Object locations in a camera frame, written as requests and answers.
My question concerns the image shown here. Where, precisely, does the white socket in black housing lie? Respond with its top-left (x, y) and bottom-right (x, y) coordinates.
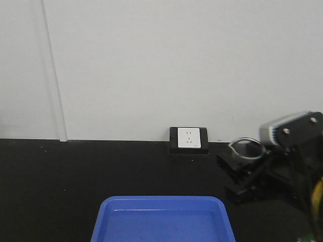
top-left (169, 127), bottom-right (209, 155)

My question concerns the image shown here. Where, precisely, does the yellow black cable bundle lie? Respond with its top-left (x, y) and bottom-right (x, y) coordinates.
top-left (309, 176), bottom-right (323, 240)

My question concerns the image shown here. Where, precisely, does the blue plastic tray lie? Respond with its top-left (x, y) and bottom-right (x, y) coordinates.
top-left (91, 196), bottom-right (236, 241)

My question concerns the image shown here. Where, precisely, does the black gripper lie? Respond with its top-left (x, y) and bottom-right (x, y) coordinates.
top-left (216, 110), bottom-right (323, 222)

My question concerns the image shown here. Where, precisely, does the clear glass beaker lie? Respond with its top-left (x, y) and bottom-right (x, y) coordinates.
top-left (228, 137), bottom-right (266, 165)

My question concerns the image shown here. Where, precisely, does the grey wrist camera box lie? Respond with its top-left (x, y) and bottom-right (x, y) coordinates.
top-left (259, 111), bottom-right (311, 146)

